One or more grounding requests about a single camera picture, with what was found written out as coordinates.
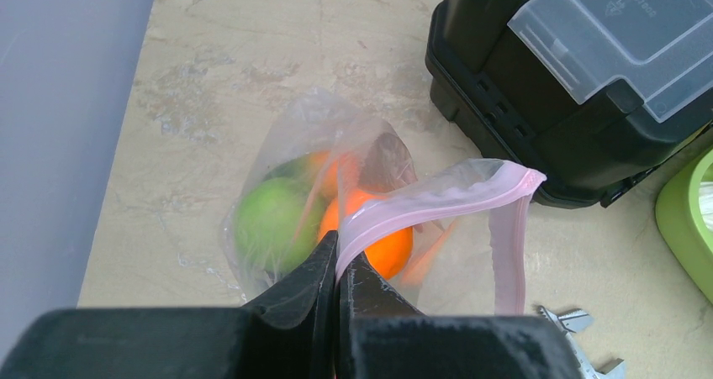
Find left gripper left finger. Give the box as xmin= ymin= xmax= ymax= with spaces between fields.
xmin=1 ymin=231 xmax=337 ymax=378

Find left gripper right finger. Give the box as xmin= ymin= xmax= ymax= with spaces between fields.
xmin=336 ymin=255 xmax=580 ymax=378

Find toy orange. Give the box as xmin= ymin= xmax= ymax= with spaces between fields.
xmin=317 ymin=189 xmax=414 ymax=280

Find toy green apple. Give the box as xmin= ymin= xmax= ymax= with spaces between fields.
xmin=233 ymin=177 xmax=328 ymax=275

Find clear zip top bag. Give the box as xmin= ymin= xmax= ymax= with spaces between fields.
xmin=223 ymin=88 xmax=546 ymax=315

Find toy mango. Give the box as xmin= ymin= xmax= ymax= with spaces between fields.
xmin=258 ymin=150 xmax=361 ymax=203

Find green plastic tray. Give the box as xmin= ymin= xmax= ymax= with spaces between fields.
xmin=655 ymin=149 xmax=712 ymax=301

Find black plastic toolbox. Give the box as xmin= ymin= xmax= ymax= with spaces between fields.
xmin=425 ymin=0 xmax=712 ymax=208

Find toy leek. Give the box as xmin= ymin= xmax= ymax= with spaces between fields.
xmin=699 ymin=182 xmax=713 ymax=231

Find red handled adjustable wrench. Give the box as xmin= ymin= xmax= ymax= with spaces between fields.
xmin=536 ymin=305 xmax=628 ymax=379

